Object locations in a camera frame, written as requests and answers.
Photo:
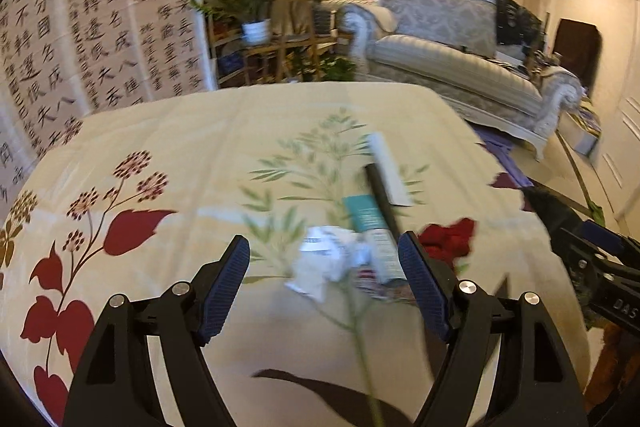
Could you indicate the black jacket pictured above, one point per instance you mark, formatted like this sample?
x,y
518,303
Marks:
x,y
515,24

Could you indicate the white paper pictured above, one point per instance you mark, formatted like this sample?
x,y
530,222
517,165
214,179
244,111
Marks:
x,y
322,262

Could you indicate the printed wrapper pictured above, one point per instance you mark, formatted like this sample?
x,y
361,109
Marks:
x,y
385,289

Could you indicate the black stick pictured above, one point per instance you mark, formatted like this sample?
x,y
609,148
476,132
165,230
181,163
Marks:
x,y
381,197

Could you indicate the long white box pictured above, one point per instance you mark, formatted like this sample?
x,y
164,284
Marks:
x,y
390,169

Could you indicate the potted plant in white pot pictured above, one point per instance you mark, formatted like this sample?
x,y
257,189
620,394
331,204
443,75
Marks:
x,y
256,32

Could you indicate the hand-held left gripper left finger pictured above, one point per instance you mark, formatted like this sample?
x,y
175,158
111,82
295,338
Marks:
x,y
225,292

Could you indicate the floral cream tablecloth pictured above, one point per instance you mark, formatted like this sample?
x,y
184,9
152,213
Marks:
x,y
200,157

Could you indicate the wooden plant stand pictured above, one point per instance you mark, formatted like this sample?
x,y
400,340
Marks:
x,y
295,37

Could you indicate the purple floor cloth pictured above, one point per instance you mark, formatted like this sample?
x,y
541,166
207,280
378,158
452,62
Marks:
x,y
502,157

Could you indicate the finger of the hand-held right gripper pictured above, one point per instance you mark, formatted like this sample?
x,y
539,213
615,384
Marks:
x,y
607,239
555,217

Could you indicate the small leafy floor plant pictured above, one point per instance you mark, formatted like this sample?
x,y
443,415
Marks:
x,y
335,69

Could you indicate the white panelled door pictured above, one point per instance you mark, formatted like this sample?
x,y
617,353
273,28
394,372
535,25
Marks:
x,y
625,147

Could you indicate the white storage box with items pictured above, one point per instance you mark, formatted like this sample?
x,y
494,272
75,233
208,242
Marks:
x,y
582,132

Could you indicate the teal and white tube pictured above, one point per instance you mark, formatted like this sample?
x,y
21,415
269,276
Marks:
x,y
367,219

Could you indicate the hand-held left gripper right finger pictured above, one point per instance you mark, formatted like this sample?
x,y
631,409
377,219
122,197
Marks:
x,y
422,287

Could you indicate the ornate grey sofa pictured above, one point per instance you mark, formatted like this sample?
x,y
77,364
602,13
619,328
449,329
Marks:
x,y
440,57

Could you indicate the plant shelf rack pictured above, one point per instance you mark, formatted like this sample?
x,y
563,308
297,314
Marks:
x,y
227,57

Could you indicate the dark brown covered cabinet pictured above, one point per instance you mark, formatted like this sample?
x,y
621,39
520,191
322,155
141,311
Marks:
x,y
577,57

